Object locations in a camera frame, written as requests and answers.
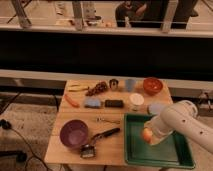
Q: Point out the small metal cup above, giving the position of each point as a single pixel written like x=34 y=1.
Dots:
x=113 y=83

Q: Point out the orange carrot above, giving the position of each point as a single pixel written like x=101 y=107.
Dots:
x=71 y=102

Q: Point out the purple bowl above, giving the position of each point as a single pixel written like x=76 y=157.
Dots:
x=74 y=134

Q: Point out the black rectangular block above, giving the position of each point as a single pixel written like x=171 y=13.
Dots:
x=114 y=103

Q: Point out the bunch of dark grapes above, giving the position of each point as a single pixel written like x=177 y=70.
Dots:
x=99 y=88

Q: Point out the blue sponge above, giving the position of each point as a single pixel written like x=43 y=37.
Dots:
x=92 y=103

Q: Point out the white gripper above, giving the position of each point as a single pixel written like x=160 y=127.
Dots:
x=160 y=130

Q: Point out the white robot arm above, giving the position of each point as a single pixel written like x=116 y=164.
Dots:
x=180 y=117

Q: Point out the white lidded cup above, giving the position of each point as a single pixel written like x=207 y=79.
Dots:
x=136 y=101

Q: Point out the red bowl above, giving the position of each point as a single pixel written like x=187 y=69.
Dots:
x=152 y=86

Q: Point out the red yellow apple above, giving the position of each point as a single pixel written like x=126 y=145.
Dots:
x=146 y=135

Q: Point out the yellow banana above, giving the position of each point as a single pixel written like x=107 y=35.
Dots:
x=77 y=88

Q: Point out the light blue cup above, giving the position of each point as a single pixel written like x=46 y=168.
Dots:
x=129 y=85

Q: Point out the green plastic tray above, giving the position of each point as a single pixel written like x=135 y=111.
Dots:
x=173 y=152

